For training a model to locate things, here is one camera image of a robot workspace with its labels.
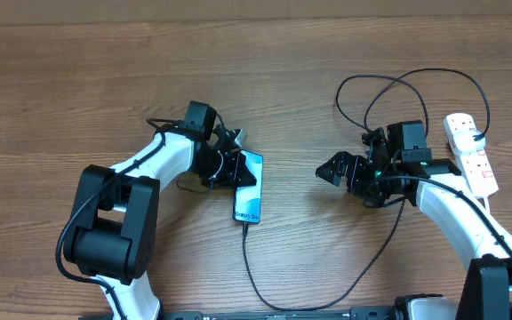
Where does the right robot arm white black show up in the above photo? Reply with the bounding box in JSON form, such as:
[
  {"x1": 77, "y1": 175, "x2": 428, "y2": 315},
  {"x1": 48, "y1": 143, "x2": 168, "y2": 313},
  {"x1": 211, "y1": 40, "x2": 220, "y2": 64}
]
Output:
[{"x1": 316, "y1": 121, "x2": 512, "y2": 319}]

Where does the white charger plug adapter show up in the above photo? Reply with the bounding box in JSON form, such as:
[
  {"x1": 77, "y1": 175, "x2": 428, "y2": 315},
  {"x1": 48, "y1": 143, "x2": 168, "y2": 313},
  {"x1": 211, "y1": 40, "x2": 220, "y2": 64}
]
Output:
[{"x1": 449, "y1": 129, "x2": 486, "y2": 156}]

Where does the white power strip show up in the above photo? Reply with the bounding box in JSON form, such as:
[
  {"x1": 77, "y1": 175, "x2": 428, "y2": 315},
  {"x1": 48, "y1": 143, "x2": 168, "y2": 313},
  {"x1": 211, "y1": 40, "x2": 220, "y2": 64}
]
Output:
[{"x1": 443, "y1": 113, "x2": 499, "y2": 198}]

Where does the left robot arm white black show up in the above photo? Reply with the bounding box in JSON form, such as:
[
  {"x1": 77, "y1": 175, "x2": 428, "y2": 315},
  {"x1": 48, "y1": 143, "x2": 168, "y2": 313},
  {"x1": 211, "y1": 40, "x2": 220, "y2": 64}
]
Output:
[{"x1": 55, "y1": 101, "x2": 264, "y2": 319}]

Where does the Galaxy smartphone blue screen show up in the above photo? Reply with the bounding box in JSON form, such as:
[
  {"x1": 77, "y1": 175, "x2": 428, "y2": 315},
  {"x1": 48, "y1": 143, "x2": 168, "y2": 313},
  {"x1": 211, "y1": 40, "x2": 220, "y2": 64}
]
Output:
[{"x1": 233, "y1": 150, "x2": 264, "y2": 224}]

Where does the black USB charger cable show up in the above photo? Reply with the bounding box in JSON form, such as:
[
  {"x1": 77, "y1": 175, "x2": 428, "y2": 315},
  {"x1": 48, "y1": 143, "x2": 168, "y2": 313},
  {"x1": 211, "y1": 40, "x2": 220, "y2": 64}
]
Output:
[{"x1": 240, "y1": 68, "x2": 492, "y2": 312}]

